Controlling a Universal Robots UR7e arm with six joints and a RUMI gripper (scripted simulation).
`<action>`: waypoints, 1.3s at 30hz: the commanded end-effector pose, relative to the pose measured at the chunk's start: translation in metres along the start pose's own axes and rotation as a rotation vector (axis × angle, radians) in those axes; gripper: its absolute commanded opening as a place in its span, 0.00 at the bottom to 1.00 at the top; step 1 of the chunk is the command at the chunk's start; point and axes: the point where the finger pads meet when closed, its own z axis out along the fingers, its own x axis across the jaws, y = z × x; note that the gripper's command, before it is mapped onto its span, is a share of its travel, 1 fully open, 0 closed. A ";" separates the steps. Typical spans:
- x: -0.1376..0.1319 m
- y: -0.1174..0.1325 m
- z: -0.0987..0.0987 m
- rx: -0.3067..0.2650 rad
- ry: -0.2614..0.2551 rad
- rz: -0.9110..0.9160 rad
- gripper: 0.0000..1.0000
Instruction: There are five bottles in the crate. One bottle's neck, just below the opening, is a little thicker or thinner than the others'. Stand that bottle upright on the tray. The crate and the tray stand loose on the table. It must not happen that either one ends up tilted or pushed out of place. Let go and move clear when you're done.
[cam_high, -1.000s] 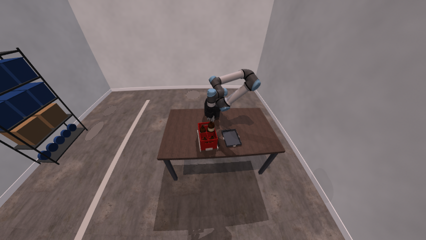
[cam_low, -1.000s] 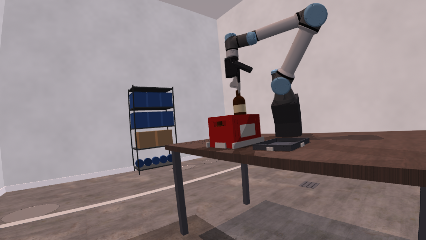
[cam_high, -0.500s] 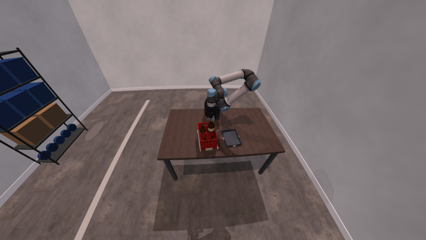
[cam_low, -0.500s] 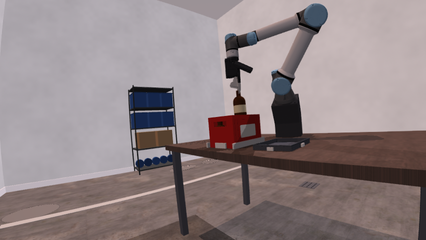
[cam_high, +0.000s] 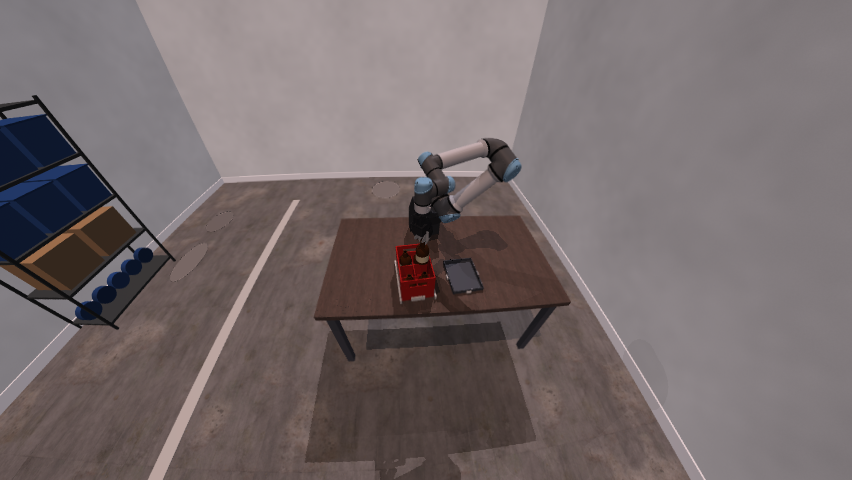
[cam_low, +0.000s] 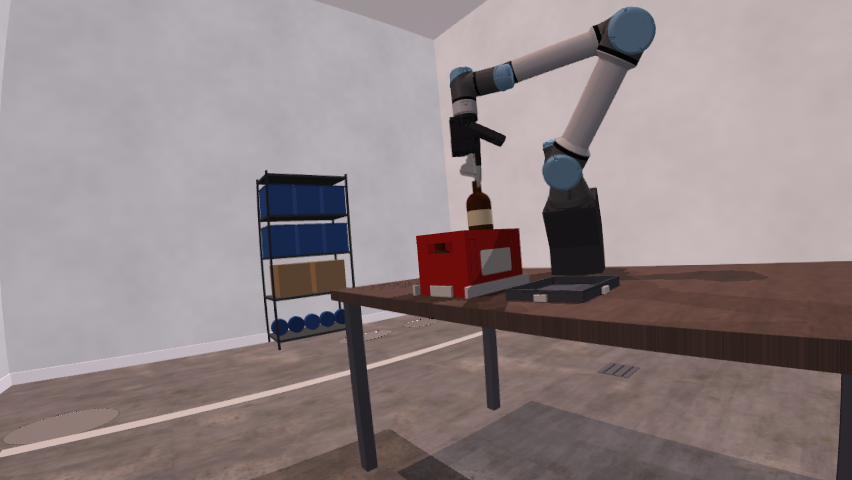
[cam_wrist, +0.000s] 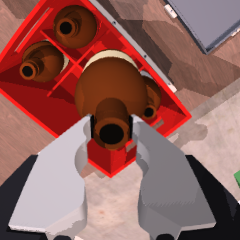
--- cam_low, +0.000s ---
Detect red crate with dividers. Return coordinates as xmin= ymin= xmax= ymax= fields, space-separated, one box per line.
xmin=416 ymin=229 xmax=523 ymax=297

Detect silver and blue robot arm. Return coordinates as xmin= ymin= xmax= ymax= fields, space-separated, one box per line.
xmin=450 ymin=6 xmax=656 ymax=208

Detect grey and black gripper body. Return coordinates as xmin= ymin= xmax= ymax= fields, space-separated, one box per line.
xmin=450 ymin=113 xmax=480 ymax=157

